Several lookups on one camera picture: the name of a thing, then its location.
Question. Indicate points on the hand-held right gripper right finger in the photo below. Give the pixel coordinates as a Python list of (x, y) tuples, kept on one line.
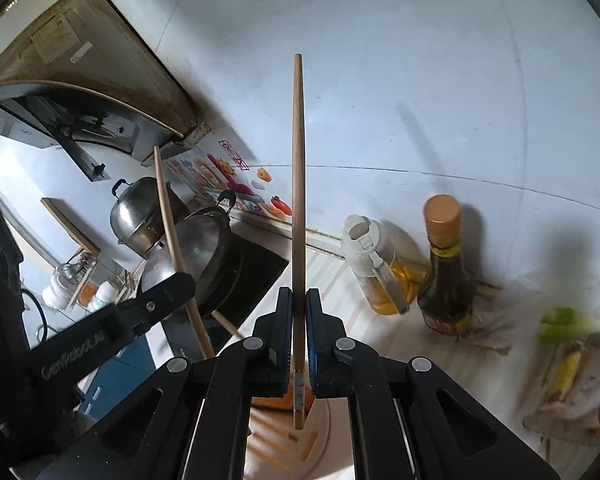
[(314, 347)]

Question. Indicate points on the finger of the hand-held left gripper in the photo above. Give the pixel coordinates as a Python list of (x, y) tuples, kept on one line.
[(164, 296)]

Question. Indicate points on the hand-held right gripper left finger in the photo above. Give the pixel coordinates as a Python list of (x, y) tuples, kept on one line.
[(286, 345)]

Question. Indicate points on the wooden chopstick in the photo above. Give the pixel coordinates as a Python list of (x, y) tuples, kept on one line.
[(298, 160), (227, 324), (167, 210)]

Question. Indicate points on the beige utensil holder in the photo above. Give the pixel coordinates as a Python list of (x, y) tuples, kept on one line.
[(330, 440)]

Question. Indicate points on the steel wok lid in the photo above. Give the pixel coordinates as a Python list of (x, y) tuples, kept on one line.
[(197, 250)]

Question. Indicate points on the black wok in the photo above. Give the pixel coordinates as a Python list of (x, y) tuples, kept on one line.
[(229, 272)]

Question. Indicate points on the black glass cooktop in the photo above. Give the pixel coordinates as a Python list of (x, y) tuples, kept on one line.
[(262, 270)]

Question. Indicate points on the metal dish rack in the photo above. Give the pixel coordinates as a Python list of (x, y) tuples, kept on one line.
[(87, 270)]

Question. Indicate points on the rows of white bowls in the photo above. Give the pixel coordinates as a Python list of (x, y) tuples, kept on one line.
[(59, 292)]

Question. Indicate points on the steel steamer pot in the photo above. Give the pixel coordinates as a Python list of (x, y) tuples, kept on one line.
[(134, 215)]

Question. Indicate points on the clear oil dispenser bottle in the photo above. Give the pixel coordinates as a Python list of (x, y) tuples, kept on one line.
[(375, 280)]

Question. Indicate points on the blue kitchen cabinet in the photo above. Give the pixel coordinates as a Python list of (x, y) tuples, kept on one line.
[(114, 375)]

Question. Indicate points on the dark sauce bottle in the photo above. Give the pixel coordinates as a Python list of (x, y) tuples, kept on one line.
[(445, 280)]

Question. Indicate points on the black range hood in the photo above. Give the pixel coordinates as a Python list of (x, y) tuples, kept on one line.
[(79, 120)]

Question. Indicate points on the green vegetable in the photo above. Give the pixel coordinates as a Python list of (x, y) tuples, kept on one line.
[(565, 325)]

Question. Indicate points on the yellow vegetable piece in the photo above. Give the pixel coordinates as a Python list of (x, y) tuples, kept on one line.
[(567, 372)]

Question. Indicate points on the clear plastic bag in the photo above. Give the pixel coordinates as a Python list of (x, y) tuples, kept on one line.
[(580, 395)]

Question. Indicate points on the colourful cartoon wall sticker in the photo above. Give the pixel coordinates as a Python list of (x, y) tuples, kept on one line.
[(204, 170)]

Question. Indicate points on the persimmon wall sticker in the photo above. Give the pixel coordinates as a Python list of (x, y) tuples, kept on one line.
[(281, 207)]

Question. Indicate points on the orange slice wall sticker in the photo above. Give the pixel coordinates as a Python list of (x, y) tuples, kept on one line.
[(265, 175)]

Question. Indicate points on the red square wall sticker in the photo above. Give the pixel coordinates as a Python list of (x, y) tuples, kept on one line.
[(233, 155)]

